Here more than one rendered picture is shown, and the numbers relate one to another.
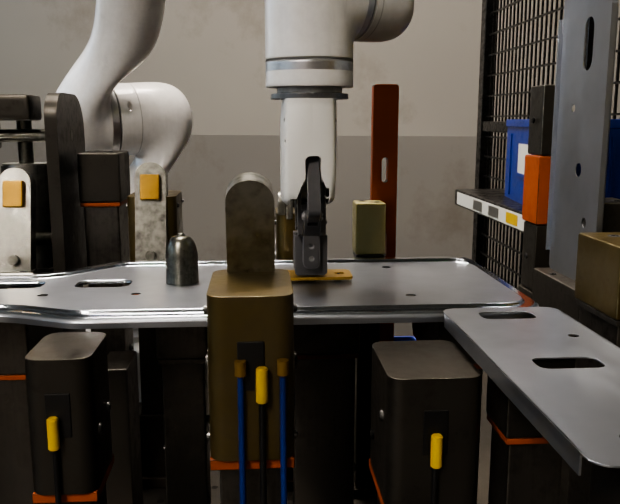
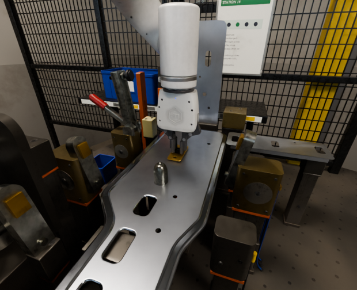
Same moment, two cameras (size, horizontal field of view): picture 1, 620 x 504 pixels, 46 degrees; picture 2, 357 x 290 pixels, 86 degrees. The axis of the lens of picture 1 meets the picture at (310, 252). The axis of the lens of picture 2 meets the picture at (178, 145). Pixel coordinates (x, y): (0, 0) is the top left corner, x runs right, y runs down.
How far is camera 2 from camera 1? 0.70 m
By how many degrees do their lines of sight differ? 65
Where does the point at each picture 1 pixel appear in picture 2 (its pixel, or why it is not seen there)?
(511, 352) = (268, 147)
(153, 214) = (90, 161)
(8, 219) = (22, 222)
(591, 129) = (211, 83)
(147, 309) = (204, 197)
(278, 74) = (186, 83)
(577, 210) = (205, 105)
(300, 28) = (194, 63)
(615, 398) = (297, 147)
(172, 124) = not seen: outside the picture
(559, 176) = not seen: hidden behind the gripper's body
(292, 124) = (194, 103)
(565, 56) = not seen: hidden behind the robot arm
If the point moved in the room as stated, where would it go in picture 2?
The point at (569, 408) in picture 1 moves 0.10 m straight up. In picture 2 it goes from (305, 152) to (316, 119)
